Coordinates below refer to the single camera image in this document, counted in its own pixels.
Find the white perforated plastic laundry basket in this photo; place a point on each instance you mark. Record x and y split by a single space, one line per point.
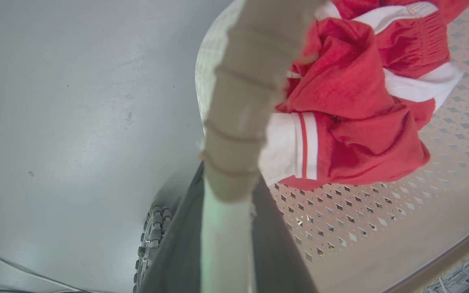
381 228

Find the black treaded robot wheel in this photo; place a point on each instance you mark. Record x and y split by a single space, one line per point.
151 240

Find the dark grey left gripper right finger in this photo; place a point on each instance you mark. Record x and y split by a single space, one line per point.
277 260

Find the red and white garment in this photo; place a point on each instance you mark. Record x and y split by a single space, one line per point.
352 93

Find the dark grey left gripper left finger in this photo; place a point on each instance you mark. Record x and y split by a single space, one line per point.
177 252

